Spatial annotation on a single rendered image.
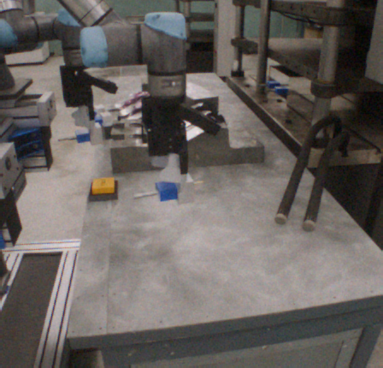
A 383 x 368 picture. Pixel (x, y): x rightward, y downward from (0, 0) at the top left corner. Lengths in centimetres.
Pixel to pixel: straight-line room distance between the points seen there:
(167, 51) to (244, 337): 58
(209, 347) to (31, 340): 88
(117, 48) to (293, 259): 57
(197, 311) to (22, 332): 97
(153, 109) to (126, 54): 12
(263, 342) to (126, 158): 68
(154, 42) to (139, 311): 50
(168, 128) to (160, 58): 14
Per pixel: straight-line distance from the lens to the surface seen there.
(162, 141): 75
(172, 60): 70
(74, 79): 112
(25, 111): 140
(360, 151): 154
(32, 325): 160
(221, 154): 123
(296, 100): 186
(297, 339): 88
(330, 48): 139
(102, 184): 108
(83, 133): 116
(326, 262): 89
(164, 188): 82
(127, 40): 70
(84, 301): 78
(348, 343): 99
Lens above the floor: 135
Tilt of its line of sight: 28 degrees down
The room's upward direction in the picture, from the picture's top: straight up
